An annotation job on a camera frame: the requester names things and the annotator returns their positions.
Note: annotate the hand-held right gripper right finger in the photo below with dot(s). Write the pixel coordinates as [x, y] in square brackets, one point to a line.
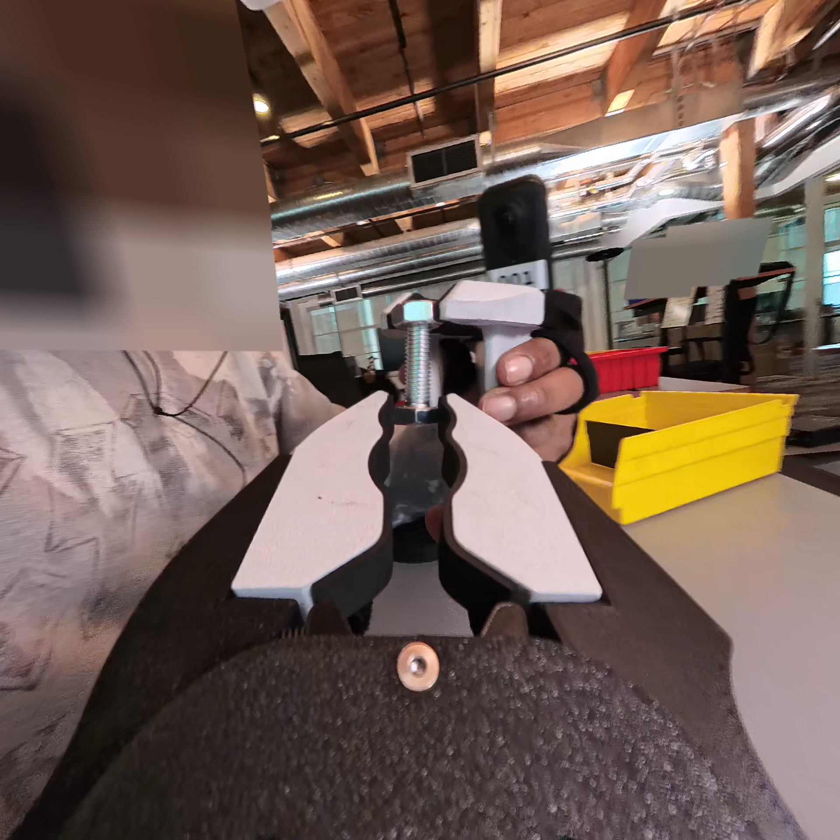
[512, 512]

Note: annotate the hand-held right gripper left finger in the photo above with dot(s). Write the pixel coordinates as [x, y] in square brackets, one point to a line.
[315, 512]

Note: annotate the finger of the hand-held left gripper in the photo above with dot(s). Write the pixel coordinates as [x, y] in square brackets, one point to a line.
[394, 308]
[492, 302]

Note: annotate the silver hex bolt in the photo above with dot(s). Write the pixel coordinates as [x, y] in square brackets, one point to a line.
[418, 367]

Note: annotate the person's left forearm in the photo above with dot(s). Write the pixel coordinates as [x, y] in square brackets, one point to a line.
[413, 482]

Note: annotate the person's right hand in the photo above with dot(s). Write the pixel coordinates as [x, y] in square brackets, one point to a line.
[434, 528]

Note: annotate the ceiling vent grille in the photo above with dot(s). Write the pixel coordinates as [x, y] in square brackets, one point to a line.
[446, 161]

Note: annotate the black bin divider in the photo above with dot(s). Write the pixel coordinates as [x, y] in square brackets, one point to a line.
[610, 446]

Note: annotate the red plastic bin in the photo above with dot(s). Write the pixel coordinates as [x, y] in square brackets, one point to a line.
[630, 367]

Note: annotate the yellow plastic bin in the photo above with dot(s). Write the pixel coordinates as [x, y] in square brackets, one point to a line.
[689, 459]

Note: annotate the person's grey printed sweatshirt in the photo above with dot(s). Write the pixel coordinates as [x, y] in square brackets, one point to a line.
[98, 525]

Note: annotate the silver ventilation duct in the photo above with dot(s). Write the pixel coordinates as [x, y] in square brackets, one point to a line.
[341, 207]
[367, 253]

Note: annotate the wooden support post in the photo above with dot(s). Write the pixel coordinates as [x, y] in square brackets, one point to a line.
[738, 170]

